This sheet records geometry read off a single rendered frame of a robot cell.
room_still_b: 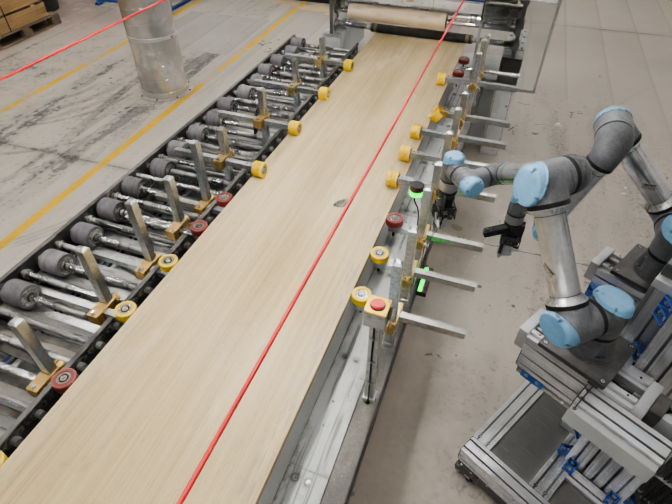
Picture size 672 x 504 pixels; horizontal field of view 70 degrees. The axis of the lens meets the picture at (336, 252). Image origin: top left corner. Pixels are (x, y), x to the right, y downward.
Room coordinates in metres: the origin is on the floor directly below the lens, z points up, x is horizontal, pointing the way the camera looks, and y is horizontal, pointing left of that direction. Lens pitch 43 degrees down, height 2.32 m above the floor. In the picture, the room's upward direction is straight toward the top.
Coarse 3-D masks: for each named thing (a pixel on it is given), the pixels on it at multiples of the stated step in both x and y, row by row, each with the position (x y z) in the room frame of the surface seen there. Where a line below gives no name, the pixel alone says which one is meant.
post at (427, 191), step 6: (426, 186) 1.65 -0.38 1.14; (426, 192) 1.64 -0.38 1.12; (426, 198) 1.63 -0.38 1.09; (426, 204) 1.63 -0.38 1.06; (420, 210) 1.64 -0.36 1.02; (426, 210) 1.63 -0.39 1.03; (420, 216) 1.64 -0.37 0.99; (426, 216) 1.63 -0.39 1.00; (420, 222) 1.64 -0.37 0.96; (426, 222) 1.63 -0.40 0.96; (420, 228) 1.64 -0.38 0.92; (420, 234) 1.63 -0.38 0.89; (420, 252) 1.63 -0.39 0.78; (414, 258) 1.64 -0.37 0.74
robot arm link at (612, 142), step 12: (600, 132) 1.41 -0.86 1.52; (612, 132) 1.38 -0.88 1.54; (624, 132) 1.38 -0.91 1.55; (600, 144) 1.37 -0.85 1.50; (612, 144) 1.35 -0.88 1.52; (624, 144) 1.35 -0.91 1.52; (588, 156) 1.38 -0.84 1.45; (600, 156) 1.35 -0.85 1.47; (612, 156) 1.33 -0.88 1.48; (624, 156) 1.34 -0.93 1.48; (600, 168) 1.33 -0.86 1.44; (612, 168) 1.33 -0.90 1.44; (588, 192) 1.36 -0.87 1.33; (576, 204) 1.36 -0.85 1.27
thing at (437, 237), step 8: (400, 232) 1.71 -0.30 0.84; (432, 232) 1.68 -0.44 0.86; (432, 240) 1.66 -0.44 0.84; (440, 240) 1.64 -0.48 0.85; (448, 240) 1.63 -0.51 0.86; (456, 240) 1.63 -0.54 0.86; (464, 240) 1.63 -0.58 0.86; (464, 248) 1.61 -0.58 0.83; (472, 248) 1.59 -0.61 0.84; (480, 248) 1.58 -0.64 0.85
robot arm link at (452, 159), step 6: (444, 156) 1.53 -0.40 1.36; (450, 156) 1.51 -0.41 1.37; (456, 156) 1.51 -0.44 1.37; (462, 156) 1.51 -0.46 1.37; (444, 162) 1.52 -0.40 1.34; (450, 162) 1.50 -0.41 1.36; (456, 162) 1.49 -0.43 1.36; (462, 162) 1.50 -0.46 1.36; (444, 168) 1.51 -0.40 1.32; (450, 168) 1.49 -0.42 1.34; (444, 174) 1.51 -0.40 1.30; (450, 174) 1.55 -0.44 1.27; (444, 180) 1.50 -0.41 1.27; (450, 180) 1.49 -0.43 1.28
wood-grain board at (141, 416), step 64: (384, 64) 3.51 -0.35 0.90; (448, 64) 3.51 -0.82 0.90; (320, 128) 2.57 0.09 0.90; (384, 128) 2.57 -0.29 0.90; (256, 192) 1.94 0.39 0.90; (320, 192) 1.94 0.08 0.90; (384, 192) 1.94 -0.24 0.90; (192, 256) 1.48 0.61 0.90; (256, 256) 1.48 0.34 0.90; (128, 320) 1.14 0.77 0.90; (192, 320) 1.14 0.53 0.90; (256, 320) 1.14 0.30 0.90; (320, 320) 1.14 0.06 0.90; (128, 384) 0.87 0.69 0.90; (192, 384) 0.87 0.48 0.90; (256, 384) 0.87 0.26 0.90; (64, 448) 0.65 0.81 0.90; (128, 448) 0.65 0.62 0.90; (192, 448) 0.65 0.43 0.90; (256, 448) 0.65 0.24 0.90
